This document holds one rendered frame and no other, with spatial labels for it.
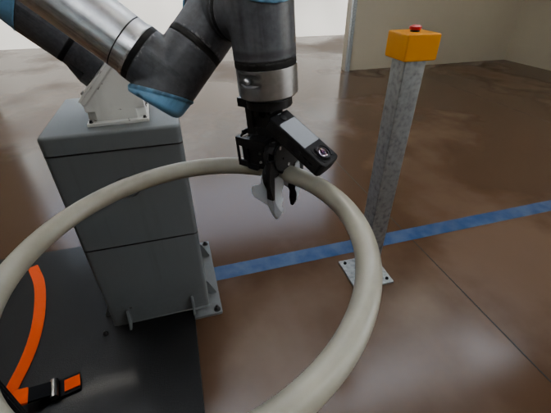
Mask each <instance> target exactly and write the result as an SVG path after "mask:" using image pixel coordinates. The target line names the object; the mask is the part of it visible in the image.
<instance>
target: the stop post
mask: <svg viewBox="0 0 551 413"><path fill-rule="evenodd" d="M441 36H442V34H441V33H436V32H433V31H429V30H424V29H421V30H412V29H392V30H390V31H389V34H388V39H387V44H386V49H385V55H386V56H387V57H391V58H392V63H391V67H390V73H389V81H388V86H387V90H386V95H385V104H384V108H383V113H382V117H381V123H380V131H379V135H378V140H377V145H376V154H375V158H374V163H373V167H372V172H371V181H370V185H369V190H368V194H367V204H366V208H365V213H364V216H365V217H366V219H367V221H368V223H369V225H370V226H371V229H372V231H373V233H374V235H375V237H376V241H377V244H378V247H379V250H380V254H381V252H382V248H383V244H384V241H385V234H386V230H387V227H388V223H389V217H390V213H391V210H392V206H393V202H394V195H395V192H396V188H397V185H398V178H399V175H400V170H401V167H402V164H403V157H404V153H405V150H406V146H407V142H408V136H409V132H410V129H411V125H412V118H413V115H414V111H415V107H416V104H417V98H418V94H419V90H420V87H421V80H422V76H423V73H424V69H425V65H426V61H433V60H435V59H436V56H437V52H438V49H439V43H440V40H441ZM339 264H340V266H341V268H342V269H343V271H344V273H345V274H346V275H347V277H348V279H349V281H350V282H351V284H352V286H353V285H354V280H355V258H353V259H348V260H344V261H339ZM382 274H383V284H382V285H384V284H391V283H393V282H394V281H393V280H392V279H391V277H390V276H389V274H388V273H387V272H386V270H385V269H384V268H383V266H382Z"/></svg>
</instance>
